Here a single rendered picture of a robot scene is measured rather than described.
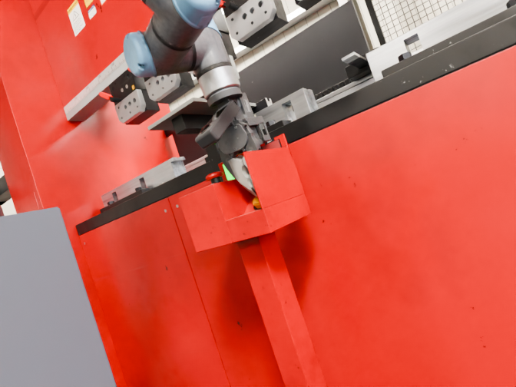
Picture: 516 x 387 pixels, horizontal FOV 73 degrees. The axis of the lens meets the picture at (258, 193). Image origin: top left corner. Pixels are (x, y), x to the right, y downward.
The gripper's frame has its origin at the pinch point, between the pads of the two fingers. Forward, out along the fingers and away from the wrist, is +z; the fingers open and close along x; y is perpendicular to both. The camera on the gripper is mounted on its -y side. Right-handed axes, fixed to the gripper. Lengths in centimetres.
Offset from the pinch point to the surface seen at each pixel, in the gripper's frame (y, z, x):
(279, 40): 314, -136, 123
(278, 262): 1.3, 15.5, 2.1
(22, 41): 28, -94, 107
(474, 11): 33, -17, -43
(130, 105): 33, -45, 64
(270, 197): -2.9, 2.0, -4.9
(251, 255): -2.0, 11.9, 5.3
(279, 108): 32.3, -18.0, 5.5
